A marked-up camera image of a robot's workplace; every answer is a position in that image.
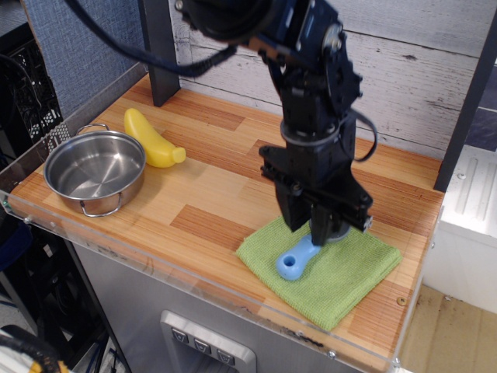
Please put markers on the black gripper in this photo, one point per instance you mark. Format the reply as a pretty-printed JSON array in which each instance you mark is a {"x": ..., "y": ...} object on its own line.
[{"x": 314, "y": 180}]

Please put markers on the blue and grey scoop spoon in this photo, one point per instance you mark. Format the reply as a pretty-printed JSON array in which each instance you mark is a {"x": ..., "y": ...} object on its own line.
[{"x": 291, "y": 264}]

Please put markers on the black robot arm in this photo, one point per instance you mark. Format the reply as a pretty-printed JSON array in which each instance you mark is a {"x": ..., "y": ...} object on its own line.
[{"x": 303, "y": 45}]

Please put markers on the green folded cloth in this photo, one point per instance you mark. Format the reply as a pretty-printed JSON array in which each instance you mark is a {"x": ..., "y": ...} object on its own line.
[{"x": 333, "y": 283}]

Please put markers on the white ribbed appliance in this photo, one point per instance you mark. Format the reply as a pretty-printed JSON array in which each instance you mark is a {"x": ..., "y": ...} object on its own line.
[{"x": 462, "y": 259}]

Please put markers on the yellow plastic banana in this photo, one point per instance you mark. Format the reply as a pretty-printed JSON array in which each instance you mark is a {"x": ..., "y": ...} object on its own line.
[{"x": 160, "y": 153}]

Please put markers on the silver dispenser button panel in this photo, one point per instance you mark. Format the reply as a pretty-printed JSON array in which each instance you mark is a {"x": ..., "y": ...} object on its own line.
[{"x": 195, "y": 348}]

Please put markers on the stainless steel pot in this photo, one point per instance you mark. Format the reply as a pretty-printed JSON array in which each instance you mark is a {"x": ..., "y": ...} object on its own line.
[{"x": 96, "y": 172}]

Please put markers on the black plastic crate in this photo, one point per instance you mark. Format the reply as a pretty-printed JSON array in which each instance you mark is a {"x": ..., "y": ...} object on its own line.
[{"x": 29, "y": 105}]

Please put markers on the clear acrylic table guard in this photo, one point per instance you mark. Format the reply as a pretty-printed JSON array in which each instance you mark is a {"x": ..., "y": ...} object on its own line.
[{"x": 171, "y": 250}]

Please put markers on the yellow object at bottom left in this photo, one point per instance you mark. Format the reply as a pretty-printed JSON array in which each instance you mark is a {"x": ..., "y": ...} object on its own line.
[{"x": 51, "y": 367}]

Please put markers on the dark right frame post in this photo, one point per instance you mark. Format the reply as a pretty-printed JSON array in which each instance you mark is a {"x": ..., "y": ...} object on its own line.
[{"x": 475, "y": 92}]

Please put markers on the dark frame post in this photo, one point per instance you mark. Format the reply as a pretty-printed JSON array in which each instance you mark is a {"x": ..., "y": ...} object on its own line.
[
  {"x": 158, "y": 39},
  {"x": 475, "y": 92}
]

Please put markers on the dark left frame post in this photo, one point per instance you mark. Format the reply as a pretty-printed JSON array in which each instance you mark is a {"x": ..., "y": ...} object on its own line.
[{"x": 158, "y": 39}]

